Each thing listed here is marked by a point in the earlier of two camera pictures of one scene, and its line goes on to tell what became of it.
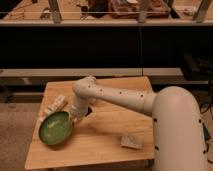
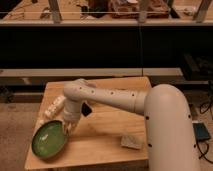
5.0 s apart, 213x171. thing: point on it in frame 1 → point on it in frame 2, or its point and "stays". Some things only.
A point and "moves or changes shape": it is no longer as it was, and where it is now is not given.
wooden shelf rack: [105, 12] stays
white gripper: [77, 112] → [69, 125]
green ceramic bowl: [55, 128] moves or changes shape
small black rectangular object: [88, 111] stays
